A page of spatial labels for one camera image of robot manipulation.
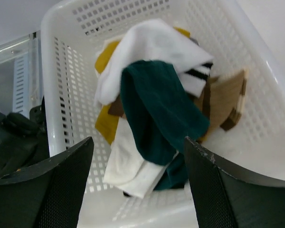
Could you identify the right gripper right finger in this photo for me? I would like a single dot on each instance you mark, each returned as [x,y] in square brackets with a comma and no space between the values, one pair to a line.
[227,195]

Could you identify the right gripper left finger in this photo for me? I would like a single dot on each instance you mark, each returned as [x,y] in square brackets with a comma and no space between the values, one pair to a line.
[48,194]

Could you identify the dark green sock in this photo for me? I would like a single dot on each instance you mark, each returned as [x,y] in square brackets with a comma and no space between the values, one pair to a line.
[159,112]

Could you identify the white sock black stripes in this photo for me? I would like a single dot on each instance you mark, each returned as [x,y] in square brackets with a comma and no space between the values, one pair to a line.
[151,39]

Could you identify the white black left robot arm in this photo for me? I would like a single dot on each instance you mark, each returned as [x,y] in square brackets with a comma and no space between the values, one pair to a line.
[23,141]

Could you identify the green sock in basket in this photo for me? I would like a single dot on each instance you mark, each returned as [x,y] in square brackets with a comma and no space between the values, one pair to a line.
[175,175]

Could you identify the white plastic basket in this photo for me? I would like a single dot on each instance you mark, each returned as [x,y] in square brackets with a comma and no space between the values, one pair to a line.
[73,33]

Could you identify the white folded sock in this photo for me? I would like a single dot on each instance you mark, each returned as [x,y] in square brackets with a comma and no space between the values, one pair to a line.
[126,169]

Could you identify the yellow sock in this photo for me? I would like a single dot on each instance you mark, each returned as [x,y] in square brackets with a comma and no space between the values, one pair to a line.
[108,118]

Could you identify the brown striped sock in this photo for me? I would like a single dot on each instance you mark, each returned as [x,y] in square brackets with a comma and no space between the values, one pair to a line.
[221,100]

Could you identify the aluminium rail base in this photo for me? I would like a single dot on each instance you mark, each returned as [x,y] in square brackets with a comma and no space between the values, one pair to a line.
[21,75]

